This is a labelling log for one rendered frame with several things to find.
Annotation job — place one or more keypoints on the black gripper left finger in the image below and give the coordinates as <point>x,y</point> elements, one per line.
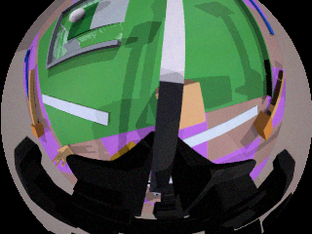
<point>129,173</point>

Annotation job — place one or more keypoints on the green putting mat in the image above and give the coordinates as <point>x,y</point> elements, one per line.
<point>222,53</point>

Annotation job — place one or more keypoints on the white golf ball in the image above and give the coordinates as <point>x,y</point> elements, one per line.
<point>77,15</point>

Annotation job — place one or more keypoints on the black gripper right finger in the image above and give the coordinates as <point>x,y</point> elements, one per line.
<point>193,175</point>

